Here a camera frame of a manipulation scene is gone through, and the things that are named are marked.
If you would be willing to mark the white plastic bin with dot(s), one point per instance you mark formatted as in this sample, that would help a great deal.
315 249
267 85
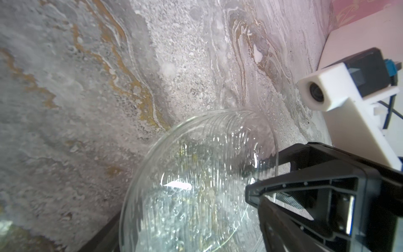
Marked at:
383 30

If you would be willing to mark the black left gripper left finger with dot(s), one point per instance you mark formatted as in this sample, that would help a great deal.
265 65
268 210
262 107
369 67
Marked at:
105 240

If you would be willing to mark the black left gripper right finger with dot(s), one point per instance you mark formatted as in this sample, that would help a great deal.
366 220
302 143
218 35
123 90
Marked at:
280 232

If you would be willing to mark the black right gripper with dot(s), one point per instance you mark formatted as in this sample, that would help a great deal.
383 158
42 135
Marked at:
338 195

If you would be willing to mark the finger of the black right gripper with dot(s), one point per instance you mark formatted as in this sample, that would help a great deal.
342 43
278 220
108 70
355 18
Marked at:
305 155

